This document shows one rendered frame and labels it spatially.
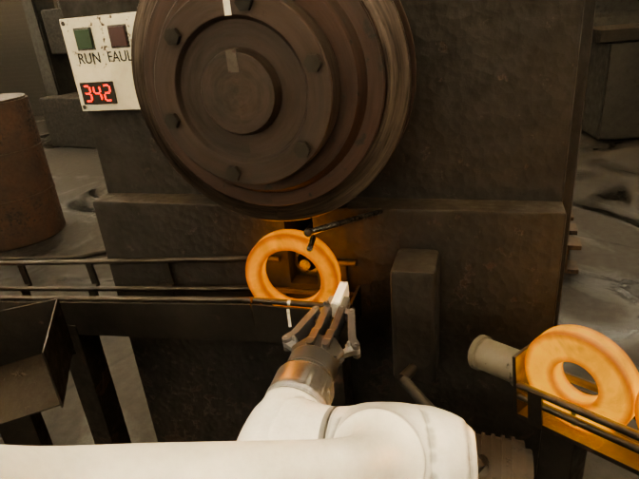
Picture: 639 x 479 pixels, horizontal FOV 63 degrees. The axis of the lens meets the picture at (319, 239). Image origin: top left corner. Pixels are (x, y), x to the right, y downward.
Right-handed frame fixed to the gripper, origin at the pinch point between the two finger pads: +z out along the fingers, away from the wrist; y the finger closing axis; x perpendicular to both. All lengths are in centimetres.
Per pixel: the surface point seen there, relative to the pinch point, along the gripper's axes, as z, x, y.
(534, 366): -8.4, -3.5, 31.8
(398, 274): 2.2, 4.5, 10.2
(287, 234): 5.9, 9.5, -10.6
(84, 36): 19, 45, -53
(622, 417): -15.7, -4.3, 42.1
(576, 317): 114, -85, 62
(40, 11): 434, 32, -440
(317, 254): 5.2, 5.9, -5.2
